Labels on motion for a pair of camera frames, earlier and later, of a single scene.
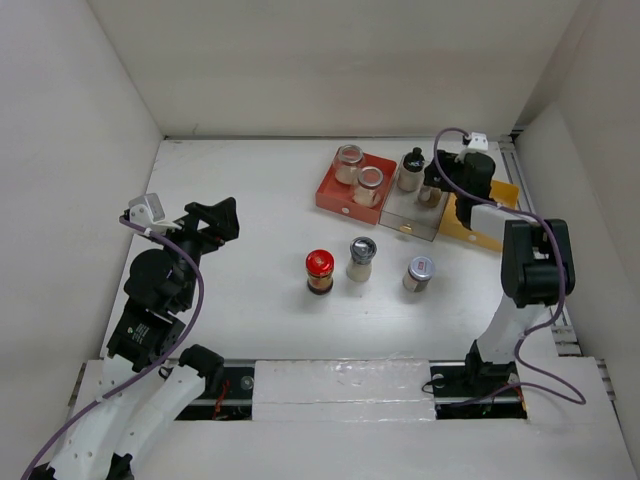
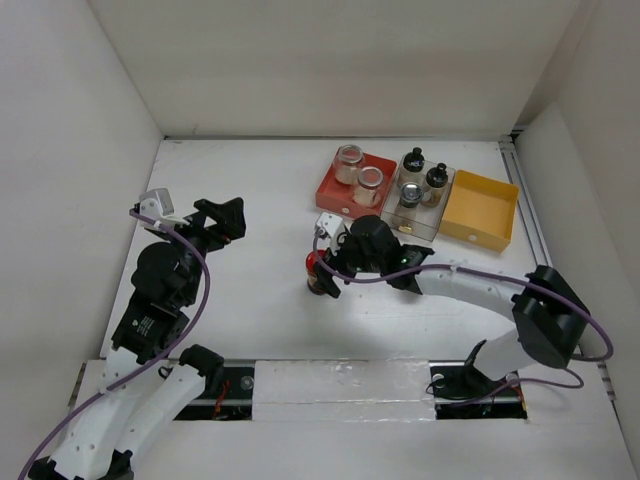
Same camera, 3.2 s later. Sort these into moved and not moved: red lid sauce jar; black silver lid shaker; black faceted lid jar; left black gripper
Moved: black silver lid shaker
Not moved: black faceted lid jar; red lid sauce jar; left black gripper
